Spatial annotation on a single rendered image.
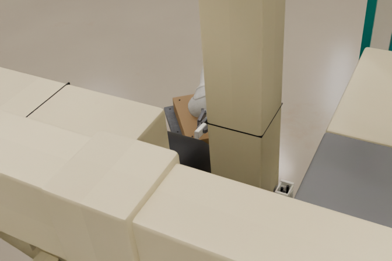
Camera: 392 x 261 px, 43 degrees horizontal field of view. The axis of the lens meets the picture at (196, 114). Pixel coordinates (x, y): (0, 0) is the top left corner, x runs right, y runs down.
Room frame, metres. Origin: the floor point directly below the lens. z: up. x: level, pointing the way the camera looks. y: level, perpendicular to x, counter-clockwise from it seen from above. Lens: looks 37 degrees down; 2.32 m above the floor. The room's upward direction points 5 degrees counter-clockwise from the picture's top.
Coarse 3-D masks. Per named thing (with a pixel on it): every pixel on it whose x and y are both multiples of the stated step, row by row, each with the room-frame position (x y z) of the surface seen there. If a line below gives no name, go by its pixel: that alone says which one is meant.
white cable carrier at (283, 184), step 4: (284, 180) 0.88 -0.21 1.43; (280, 184) 0.87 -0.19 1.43; (284, 184) 0.88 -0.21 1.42; (288, 184) 0.87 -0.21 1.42; (292, 184) 0.87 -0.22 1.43; (276, 188) 0.86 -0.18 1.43; (280, 188) 0.87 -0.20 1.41; (284, 188) 0.88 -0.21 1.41; (288, 188) 0.86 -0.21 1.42; (292, 188) 0.86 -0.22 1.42; (276, 192) 0.84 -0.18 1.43; (280, 192) 0.84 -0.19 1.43; (284, 192) 0.84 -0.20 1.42; (288, 192) 0.84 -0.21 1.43; (292, 192) 0.86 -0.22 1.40; (288, 196) 0.83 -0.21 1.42; (292, 196) 0.87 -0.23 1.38
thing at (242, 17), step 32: (224, 0) 0.83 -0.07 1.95; (256, 0) 0.80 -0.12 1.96; (224, 32) 0.83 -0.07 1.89; (256, 32) 0.80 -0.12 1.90; (224, 64) 0.83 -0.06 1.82; (256, 64) 0.80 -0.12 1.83; (224, 96) 0.83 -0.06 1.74; (256, 96) 0.80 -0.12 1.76; (224, 128) 0.83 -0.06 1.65; (256, 128) 0.80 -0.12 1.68; (224, 160) 0.84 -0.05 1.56; (256, 160) 0.80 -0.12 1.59
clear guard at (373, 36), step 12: (372, 0) 0.91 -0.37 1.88; (384, 0) 1.06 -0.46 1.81; (372, 12) 0.91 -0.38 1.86; (384, 12) 1.10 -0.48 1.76; (372, 24) 0.91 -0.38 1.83; (384, 24) 1.13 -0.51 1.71; (372, 36) 0.97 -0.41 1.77; (384, 36) 1.18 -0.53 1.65; (360, 48) 0.92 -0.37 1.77; (384, 48) 1.22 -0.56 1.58
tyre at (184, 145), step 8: (168, 136) 1.11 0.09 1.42; (176, 136) 1.11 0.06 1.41; (184, 136) 1.13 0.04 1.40; (176, 144) 1.05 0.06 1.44; (184, 144) 1.05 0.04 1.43; (192, 144) 1.07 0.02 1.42; (200, 144) 1.08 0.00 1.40; (208, 144) 1.13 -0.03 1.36; (184, 152) 1.02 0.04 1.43; (192, 152) 1.03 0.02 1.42; (200, 152) 1.05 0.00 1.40; (208, 152) 1.08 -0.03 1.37; (184, 160) 0.99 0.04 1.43; (192, 160) 1.00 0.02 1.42; (200, 160) 1.02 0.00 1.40; (208, 160) 1.04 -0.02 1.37; (200, 168) 1.00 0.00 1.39; (208, 168) 1.03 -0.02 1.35
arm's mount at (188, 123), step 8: (184, 96) 2.28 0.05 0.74; (192, 96) 2.28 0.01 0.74; (176, 104) 2.22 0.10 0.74; (184, 104) 2.21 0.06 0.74; (176, 112) 2.18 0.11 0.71; (184, 112) 2.14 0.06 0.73; (184, 120) 2.08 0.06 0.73; (192, 120) 2.07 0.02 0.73; (184, 128) 2.01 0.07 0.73; (192, 128) 2.01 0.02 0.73; (192, 136) 1.94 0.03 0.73
